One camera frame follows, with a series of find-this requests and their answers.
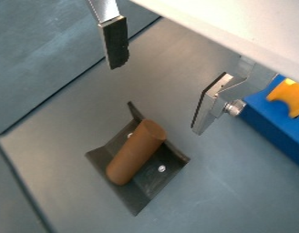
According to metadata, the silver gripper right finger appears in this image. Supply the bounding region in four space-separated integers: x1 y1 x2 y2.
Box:
191 56 255 136

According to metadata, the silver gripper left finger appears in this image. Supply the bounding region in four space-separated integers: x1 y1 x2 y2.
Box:
86 0 130 69

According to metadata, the brown wooden cylinder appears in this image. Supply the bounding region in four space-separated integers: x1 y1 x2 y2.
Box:
106 119 167 186

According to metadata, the blue foam shape-sorter block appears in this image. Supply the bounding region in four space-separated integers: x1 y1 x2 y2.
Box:
239 75 299 166

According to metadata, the yellow notched block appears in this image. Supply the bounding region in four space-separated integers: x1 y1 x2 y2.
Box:
266 78 299 118

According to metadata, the dark grey curved cradle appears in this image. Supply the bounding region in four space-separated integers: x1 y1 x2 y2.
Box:
86 101 190 216

